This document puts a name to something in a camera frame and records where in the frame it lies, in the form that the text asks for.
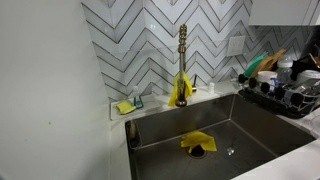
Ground metal dish drying rack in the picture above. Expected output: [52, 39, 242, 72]
[237, 73, 320, 120]

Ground yellow cloth with long drape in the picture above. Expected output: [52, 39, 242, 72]
[167, 71, 194, 108]

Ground white sponge tray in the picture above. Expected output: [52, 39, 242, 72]
[110, 93, 162, 121]

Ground clear teal soap dispenser brush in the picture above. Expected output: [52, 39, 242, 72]
[131, 85, 145, 110]

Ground yellow sponge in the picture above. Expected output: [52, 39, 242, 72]
[115, 100, 137, 116]

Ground gold spring kitchen faucet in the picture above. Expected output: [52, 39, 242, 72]
[175, 23, 189, 108]

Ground crumpled yellow cloth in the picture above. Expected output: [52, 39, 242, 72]
[180, 131, 218, 154]

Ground black sink drain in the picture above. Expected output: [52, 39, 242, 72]
[185, 145, 208, 160]

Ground stainless steel sink basin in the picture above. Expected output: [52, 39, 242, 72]
[124, 93, 318, 180]

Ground wooden cutting board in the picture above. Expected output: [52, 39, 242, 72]
[266, 48, 287, 72]
[250, 56, 275, 79]

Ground white mug blue print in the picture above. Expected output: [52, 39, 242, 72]
[256, 70, 280, 92]

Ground clear baby bottle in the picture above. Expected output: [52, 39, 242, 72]
[276, 54, 295, 85]

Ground white upper cabinet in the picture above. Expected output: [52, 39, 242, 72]
[248, 0, 320, 27]

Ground copper utensil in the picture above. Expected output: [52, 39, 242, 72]
[308, 53, 320, 70]

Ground small gold faucet handle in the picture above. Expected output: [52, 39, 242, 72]
[191, 74, 198, 93]

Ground white wall outlet plate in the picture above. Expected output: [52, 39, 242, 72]
[226, 35, 247, 58]

